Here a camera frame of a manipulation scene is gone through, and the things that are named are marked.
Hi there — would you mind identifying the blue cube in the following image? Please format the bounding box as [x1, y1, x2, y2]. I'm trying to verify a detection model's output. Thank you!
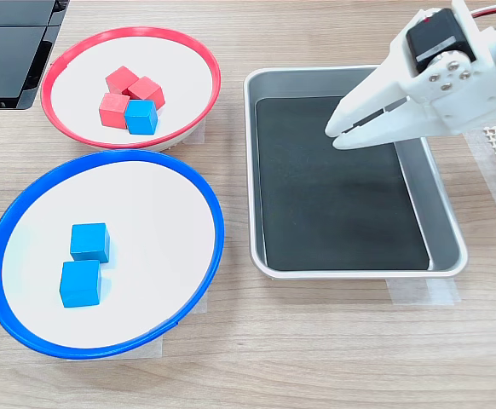
[59, 259, 103, 308]
[124, 99, 159, 136]
[69, 222, 111, 264]

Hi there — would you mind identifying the blue-rimmed white plate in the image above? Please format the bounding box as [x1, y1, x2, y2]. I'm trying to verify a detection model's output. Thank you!
[0, 149, 226, 361]

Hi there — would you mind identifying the red cube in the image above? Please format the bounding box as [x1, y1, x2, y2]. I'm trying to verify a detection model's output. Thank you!
[98, 92, 132, 130]
[127, 76, 166, 110]
[105, 65, 141, 97]

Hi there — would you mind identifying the steel tray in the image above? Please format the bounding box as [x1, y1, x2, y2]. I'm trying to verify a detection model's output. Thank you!
[243, 65, 470, 281]

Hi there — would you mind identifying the black mat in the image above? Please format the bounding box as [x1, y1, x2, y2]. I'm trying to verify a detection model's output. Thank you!
[255, 95, 431, 272]

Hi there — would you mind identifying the red-rimmed white plate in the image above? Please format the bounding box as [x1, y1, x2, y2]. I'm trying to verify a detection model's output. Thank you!
[40, 26, 222, 153]

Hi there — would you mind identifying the black flat device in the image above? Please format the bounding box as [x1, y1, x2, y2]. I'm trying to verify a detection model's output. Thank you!
[0, 0, 71, 111]

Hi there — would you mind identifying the clear tape strip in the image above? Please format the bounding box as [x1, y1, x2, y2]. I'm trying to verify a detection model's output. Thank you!
[464, 127, 496, 252]
[386, 279, 462, 306]
[175, 115, 207, 148]
[66, 331, 164, 361]

